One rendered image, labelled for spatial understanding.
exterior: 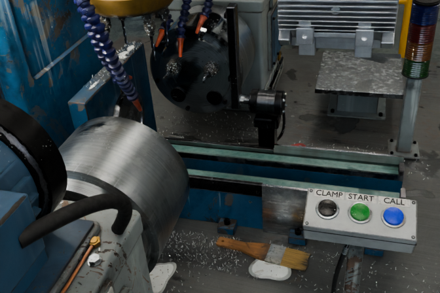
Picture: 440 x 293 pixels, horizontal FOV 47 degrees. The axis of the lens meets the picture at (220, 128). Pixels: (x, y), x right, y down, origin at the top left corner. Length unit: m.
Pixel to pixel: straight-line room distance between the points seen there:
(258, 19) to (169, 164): 0.69
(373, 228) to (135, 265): 0.36
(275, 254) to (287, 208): 0.10
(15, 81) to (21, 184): 0.51
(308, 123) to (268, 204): 0.48
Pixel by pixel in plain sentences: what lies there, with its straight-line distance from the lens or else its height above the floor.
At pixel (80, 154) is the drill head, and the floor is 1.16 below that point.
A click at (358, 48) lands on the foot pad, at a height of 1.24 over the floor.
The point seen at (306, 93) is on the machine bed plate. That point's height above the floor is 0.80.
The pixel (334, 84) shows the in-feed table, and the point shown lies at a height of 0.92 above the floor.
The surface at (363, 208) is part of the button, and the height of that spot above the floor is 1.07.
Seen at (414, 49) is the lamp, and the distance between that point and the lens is 1.29.
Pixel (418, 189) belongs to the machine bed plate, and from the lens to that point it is 1.34.
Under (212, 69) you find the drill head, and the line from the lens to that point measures 1.27.
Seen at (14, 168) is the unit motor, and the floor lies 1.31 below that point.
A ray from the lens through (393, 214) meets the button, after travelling 0.84.
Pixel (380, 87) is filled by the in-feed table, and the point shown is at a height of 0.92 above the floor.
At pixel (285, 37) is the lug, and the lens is 0.94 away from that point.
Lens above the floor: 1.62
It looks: 32 degrees down
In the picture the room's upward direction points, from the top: 4 degrees counter-clockwise
